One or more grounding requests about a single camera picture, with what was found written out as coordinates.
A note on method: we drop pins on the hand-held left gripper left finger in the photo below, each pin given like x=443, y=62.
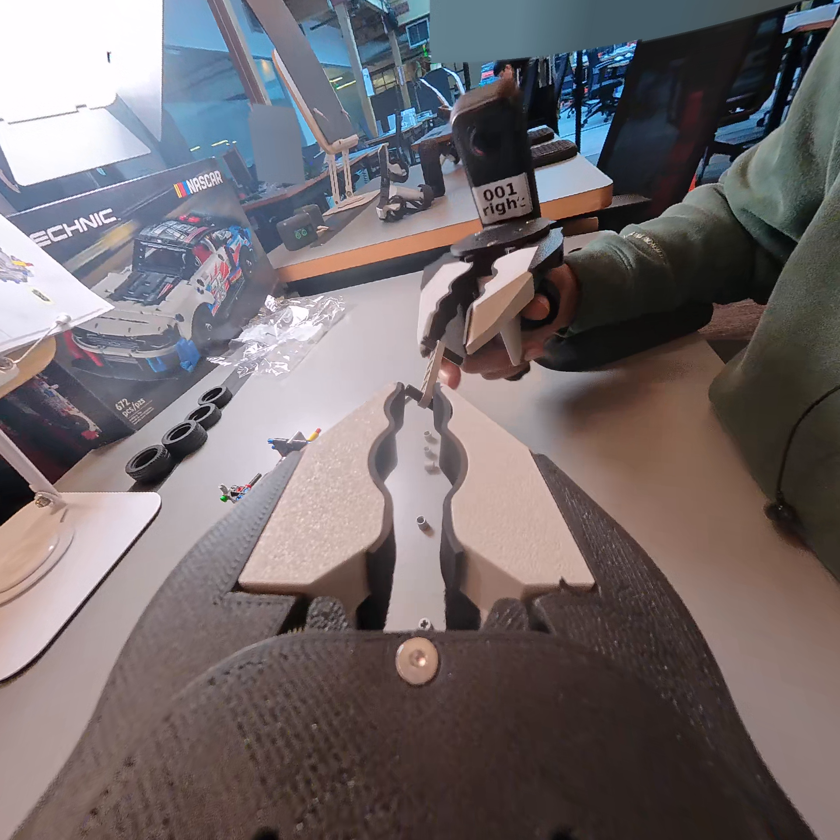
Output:
x=315, y=518

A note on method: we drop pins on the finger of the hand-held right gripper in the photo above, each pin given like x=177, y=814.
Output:
x=433, y=302
x=499, y=302

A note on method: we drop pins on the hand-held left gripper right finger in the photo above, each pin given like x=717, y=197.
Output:
x=518, y=525

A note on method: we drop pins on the grey lego beam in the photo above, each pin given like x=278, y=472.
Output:
x=430, y=387

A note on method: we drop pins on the person's right forearm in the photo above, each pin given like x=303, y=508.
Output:
x=656, y=282

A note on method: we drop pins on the lego chassis assembly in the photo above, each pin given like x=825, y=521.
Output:
x=292, y=445

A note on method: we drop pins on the black lego set box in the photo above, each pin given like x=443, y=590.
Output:
x=164, y=262

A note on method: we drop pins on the lego instruction booklet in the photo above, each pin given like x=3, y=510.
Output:
x=46, y=295

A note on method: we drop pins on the person's right hand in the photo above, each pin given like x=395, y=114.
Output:
x=485, y=364

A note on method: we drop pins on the wood edged desk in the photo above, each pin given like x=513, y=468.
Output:
x=394, y=243

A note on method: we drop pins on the white and black device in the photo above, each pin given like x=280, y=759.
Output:
x=394, y=207

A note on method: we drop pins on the crumpled clear plastic wrapper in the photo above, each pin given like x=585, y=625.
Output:
x=282, y=328

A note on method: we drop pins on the black box with green lights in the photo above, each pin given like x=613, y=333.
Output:
x=295, y=229

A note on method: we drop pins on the wooden book stand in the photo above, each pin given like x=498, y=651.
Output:
x=321, y=111

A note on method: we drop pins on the white book stand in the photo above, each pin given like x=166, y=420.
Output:
x=98, y=525

